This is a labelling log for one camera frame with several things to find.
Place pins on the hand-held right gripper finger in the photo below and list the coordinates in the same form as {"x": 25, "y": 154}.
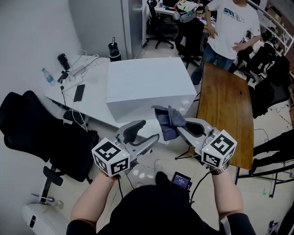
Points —
{"x": 187, "y": 137}
{"x": 203, "y": 125}

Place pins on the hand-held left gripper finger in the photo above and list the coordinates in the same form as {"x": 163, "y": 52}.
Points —
{"x": 134, "y": 129}
{"x": 144, "y": 144}

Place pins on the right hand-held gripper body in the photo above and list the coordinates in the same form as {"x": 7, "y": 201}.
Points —
{"x": 219, "y": 149}

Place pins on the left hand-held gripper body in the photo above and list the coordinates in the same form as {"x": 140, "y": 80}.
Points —
{"x": 110, "y": 156}

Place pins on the grey-blue cloth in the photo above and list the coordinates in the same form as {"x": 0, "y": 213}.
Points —
{"x": 170, "y": 121}

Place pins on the white microwave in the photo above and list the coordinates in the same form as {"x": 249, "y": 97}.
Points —
{"x": 147, "y": 80}

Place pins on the person's left forearm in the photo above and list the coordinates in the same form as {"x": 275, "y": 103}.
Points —
{"x": 92, "y": 199}

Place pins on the person's right forearm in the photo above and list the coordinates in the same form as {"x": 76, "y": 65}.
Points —
{"x": 227, "y": 195}

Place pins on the black tripod stand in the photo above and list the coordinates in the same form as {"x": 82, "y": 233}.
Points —
{"x": 187, "y": 156}

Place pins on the silver wristwatch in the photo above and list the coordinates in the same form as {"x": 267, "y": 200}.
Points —
{"x": 222, "y": 170}

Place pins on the person's white shoe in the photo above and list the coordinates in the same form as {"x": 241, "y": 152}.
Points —
{"x": 159, "y": 165}

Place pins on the brown wooden table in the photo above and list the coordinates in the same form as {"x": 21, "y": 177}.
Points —
{"x": 225, "y": 110}

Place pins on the black device with screen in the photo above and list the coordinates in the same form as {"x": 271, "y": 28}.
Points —
{"x": 180, "y": 180}

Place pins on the white desk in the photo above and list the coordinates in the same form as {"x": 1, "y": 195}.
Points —
{"x": 94, "y": 96}

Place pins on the black smartphone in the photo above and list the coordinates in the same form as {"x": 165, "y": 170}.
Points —
{"x": 79, "y": 92}

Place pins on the person's black shirt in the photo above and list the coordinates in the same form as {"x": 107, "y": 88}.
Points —
{"x": 156, "y": 211}

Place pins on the white power strip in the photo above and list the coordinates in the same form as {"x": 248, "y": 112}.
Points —
{"x": 73, "y": 82}

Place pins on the black blender bottle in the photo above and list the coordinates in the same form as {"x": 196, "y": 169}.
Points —
{"x": 114, "y": 51}

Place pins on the black chair with pillow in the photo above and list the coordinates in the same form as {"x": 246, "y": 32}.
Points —
{"x": 189, "y": 39}

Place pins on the white round appliance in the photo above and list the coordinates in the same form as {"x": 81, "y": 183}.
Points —
{"x": 43, "y": 219}

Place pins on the black tumbler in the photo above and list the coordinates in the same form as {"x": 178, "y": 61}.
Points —
{"x": 63, "y": 61}

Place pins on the clear plastic water bottle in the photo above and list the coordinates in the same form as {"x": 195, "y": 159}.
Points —
{"x": 49, "y": 78}

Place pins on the black mesh office chair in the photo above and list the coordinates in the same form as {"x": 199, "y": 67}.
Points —
{"x": 157, "y": 25}

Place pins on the patterned grey pillow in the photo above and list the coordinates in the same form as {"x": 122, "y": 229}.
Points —
{"x": 186, "y": 10}

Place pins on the black metal frame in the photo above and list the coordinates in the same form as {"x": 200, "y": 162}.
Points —
{"x": 275, "y": 171}

